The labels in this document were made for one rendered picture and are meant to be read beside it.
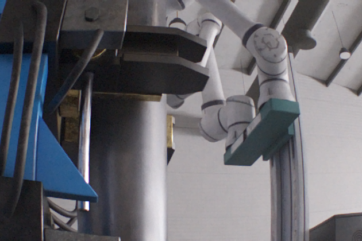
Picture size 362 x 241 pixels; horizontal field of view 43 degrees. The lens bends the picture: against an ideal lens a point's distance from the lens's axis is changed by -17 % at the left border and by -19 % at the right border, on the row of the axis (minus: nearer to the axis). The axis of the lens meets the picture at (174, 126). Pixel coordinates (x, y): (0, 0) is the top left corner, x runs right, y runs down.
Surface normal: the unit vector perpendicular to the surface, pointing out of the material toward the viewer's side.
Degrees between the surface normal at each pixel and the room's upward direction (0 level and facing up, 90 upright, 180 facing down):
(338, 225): 90
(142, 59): 90
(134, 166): 90
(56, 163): 90
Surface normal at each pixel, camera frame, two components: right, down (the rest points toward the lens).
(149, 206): 0.67, -0.31
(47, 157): 0.18, -0.40
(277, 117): 0.01, 0.91
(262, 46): -0.19, -0.26
